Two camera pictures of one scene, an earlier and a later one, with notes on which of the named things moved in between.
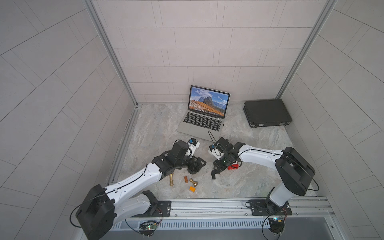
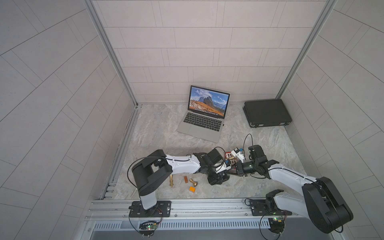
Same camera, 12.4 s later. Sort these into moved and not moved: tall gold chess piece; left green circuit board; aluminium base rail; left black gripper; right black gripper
Moved: left black gripper; right black gripper
Not moved: aluminium base rail; tall gold chess piece; left green circuit board
